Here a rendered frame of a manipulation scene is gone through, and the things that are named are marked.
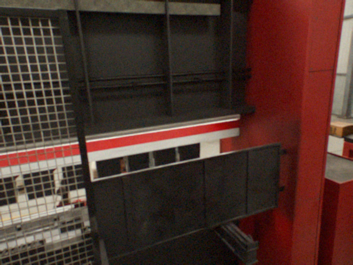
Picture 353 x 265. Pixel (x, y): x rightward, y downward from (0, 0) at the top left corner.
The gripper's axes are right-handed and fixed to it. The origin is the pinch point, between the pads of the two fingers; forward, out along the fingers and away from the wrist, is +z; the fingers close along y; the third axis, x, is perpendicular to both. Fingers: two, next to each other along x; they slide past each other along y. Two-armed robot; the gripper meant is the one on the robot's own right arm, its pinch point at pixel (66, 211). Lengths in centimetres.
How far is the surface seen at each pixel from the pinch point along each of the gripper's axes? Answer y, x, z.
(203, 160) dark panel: 97, 84, -36
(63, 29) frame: 145, 27, -85
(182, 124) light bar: 74, 82, -57
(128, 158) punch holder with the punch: 52, 48, -39
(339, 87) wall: -417, 745, -152
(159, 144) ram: 51, 71, -46
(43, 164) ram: 60, -1, -42
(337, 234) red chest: 72, 188, 31
